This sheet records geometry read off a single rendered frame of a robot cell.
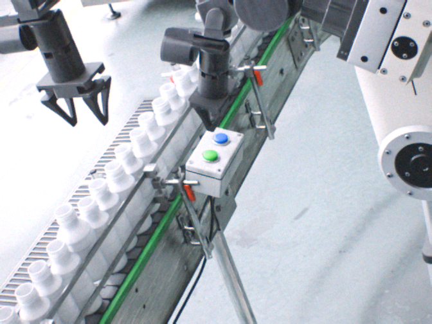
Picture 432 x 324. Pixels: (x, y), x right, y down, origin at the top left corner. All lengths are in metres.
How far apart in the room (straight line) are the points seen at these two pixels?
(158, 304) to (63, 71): 0.65
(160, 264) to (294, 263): 1.39
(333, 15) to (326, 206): 2.28
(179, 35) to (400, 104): 0.46
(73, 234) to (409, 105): 0.67
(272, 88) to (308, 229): 1.03
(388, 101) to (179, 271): 0.72
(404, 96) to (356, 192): 2.06
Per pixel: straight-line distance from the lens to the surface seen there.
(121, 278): 1.73
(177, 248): 1.88
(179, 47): 1.60
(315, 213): 3.36
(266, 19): 1.15
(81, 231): 1.63
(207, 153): 1.76
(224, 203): 2.07
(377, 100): 1.38
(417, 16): 1.10
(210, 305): 3.12
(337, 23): 1.14
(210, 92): 1.63
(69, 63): 1.36
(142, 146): 1.83
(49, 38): 1.34
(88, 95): 1.35
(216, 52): 1.58
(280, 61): 2.43
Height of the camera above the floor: 2.04
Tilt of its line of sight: 32 degrees down
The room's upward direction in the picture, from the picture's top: 20 degrees counter-clockwise
